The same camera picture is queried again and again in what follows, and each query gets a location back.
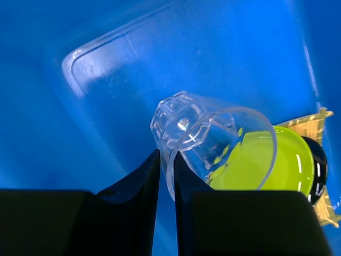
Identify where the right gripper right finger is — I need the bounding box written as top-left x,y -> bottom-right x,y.
174,154 -> 332,255

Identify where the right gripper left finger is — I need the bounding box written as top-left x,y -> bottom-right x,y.
1,150 -> 160,255

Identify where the lime green plate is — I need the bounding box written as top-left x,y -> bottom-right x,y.
208,126 -> 314,196

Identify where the square bamboo mat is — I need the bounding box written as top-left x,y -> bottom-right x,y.
278,107 -> 340,228

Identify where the blue plastic bin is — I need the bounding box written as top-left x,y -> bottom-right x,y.
0,0 -> 341,256

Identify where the black round plate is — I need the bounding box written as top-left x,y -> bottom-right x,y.
302,136 -> 328,206

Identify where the clear plastic cup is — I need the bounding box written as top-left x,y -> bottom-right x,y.
150,91 -> 277,197

